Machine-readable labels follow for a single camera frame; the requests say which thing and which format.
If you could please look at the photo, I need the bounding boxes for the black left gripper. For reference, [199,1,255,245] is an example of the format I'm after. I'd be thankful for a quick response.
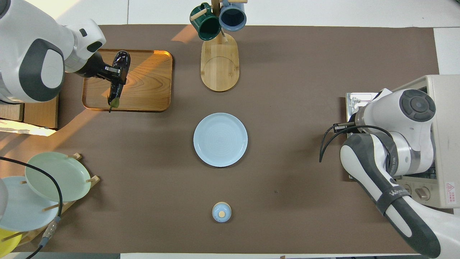
[72,51,127,86]

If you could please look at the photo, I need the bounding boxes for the dark purple eggplant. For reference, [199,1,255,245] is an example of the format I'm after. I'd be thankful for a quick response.
[108,51,130,113]

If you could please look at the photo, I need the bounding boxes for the white toaster oven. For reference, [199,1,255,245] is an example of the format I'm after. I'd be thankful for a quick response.
[346,75,460,209]

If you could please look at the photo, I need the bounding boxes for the wooden serving tray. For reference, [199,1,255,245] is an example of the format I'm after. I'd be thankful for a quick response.
[82,49,173,112]

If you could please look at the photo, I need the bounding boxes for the wooden step shelf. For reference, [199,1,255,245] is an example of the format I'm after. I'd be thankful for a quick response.
[0,94,59,130]

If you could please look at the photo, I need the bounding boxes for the dark green ceramic mug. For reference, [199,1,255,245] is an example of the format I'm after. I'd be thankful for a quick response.
[190,3,222,41]

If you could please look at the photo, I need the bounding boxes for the wooden mug tree stand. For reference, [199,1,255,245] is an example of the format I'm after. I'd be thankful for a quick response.
[190,0,248,92]

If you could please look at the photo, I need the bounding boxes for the wooden plate rack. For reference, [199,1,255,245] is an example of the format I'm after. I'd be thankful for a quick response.
[0,153,100,247]

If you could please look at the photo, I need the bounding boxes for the pale green racked plate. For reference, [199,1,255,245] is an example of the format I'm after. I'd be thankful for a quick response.
[25,152,92,202]

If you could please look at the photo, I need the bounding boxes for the blue ceramic mug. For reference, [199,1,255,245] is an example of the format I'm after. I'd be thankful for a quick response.
[219,0,247,32]

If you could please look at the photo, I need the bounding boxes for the light blue racked plate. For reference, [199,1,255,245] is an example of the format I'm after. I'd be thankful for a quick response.
[0,176,60,232]

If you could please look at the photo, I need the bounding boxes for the brown table mat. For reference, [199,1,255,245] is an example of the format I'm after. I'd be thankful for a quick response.
[0,24,441,254]

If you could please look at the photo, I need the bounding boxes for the small blue call bell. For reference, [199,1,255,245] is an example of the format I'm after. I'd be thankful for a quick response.
[212,202,232,223]

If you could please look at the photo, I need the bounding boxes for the yellow racked plate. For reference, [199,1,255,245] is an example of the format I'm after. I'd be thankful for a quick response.
[0,228,23,254]

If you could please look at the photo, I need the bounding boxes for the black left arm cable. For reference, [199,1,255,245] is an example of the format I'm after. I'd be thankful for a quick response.
[0,156,63,259]

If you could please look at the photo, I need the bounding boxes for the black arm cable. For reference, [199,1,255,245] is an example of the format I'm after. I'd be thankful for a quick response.
[0,156,63,259]
[319,122,394,163]

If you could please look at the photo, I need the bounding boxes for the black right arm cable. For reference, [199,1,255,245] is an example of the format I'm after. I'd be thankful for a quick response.
[319,122,394,163]

